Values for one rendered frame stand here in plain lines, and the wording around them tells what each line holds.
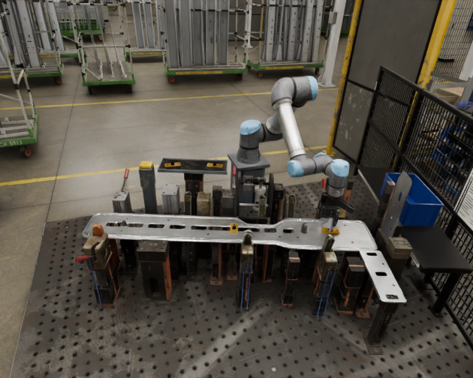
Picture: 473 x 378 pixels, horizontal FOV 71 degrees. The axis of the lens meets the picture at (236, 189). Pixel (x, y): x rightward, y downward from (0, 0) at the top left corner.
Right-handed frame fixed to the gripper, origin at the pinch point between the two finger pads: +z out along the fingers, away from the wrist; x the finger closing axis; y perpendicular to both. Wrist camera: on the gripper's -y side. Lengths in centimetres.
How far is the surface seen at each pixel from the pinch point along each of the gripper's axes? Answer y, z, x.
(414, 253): -32.7, -0.3, 16.9
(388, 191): -29.3, -13.2, -13.7
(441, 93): -175, -3, -236
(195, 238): 64, 2, 8
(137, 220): 94, 2, -5
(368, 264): -11.5, 2.5, 21.3
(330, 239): 6.0, -8.3, 18.4
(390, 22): -105, -69, -246
